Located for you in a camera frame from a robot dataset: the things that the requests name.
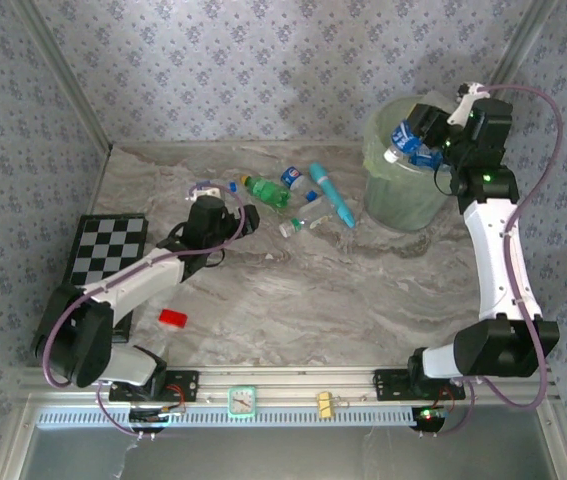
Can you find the clear bottle with blue label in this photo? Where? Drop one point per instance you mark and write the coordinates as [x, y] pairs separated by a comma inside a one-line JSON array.
[[425, 159], [404, 139]]

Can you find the green bottle with yellow cap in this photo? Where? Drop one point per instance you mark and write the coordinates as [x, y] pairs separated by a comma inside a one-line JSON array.
[[270, 192]]

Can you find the small bottle blue Pepsi label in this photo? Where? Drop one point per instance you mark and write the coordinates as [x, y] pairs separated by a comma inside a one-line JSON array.
[[233, 186], [291, 176]]

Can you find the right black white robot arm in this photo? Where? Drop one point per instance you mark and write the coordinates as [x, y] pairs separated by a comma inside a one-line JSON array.
[[493, 250]]

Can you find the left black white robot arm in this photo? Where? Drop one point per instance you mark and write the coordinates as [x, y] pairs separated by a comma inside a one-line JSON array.
[[138, 277]]

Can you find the green bin with plastic liner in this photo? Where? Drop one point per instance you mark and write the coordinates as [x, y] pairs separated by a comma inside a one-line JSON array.
[[403, 200]]

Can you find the teal blue plastic tube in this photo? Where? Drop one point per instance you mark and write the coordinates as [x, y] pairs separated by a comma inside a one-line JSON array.
[[330, 192]]

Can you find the black grey chessboard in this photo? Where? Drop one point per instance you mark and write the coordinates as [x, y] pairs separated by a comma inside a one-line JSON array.
[[108, 245]]

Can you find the red plastic block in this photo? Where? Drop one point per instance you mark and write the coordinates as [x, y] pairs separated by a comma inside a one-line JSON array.
[[173, 318]]

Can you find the small teal square clock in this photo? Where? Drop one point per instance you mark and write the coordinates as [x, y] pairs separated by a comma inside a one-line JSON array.
[[241, 401]]

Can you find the yellow binder clip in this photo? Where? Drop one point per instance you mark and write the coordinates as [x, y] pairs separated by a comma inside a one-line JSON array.
[[324, 404]]

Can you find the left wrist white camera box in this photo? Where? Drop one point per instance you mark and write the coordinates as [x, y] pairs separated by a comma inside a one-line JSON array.
[[210, 191]]

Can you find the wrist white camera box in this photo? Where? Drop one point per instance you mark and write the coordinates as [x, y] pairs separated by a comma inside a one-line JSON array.
[[463, 107], [210, 191]]

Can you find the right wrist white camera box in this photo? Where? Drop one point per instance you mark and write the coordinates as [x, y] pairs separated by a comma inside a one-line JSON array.
[[463, 107]]

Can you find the aluminium frame post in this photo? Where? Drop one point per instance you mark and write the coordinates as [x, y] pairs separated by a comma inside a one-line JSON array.
[[517, 50], [66, 75]]

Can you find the aluminium rail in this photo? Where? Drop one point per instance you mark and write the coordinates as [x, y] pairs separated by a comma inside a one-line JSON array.
[[288, 382]]

